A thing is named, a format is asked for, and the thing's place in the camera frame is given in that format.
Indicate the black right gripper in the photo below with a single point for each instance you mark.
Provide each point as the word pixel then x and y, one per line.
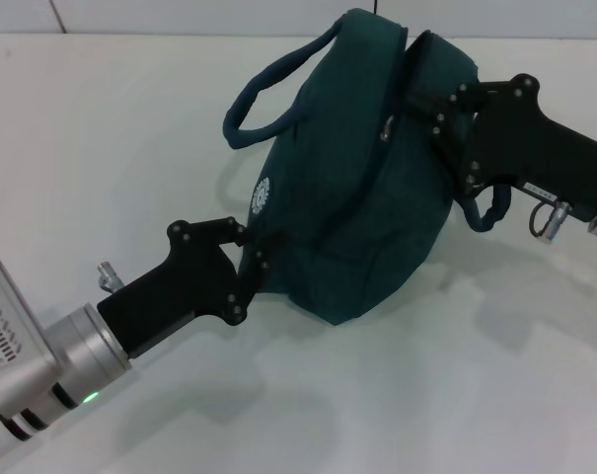
pixel 535 143

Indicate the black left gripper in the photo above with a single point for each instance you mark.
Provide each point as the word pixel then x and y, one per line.
pixel 179 291

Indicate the dark teal insulated lunch bag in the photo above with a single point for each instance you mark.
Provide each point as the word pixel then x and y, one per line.
pixel 357 197

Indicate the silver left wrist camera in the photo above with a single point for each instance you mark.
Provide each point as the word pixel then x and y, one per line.
pixel 7 321

